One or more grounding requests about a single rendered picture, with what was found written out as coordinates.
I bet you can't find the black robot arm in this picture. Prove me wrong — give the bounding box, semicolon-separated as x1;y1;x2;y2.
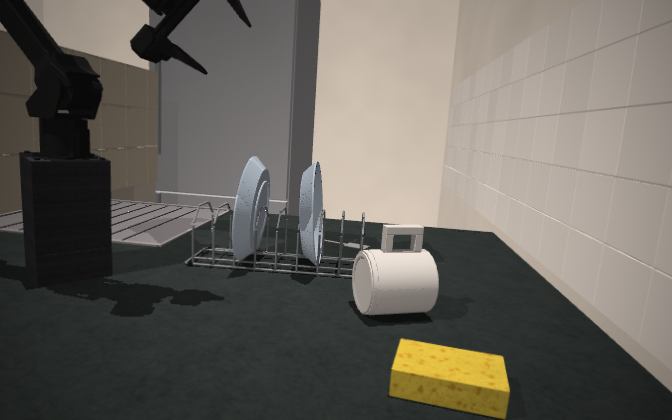
0;0;103;160

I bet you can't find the grey mug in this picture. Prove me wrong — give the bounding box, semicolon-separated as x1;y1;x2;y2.
352;225;439;315

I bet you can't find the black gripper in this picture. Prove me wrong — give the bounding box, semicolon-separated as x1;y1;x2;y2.
130;0;251;75

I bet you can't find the yellow sponge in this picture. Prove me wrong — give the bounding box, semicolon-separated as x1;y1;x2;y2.
389;339;510;419

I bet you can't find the grey metal dish rack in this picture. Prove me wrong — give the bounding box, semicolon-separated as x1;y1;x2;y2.
185;202;365;278

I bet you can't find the beige tiled wall panel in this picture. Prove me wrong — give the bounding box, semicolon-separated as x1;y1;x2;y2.
0;30;158;214

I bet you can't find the white round plate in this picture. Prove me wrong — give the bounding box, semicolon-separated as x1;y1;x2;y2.
232;156;270;260
299;161;323;266

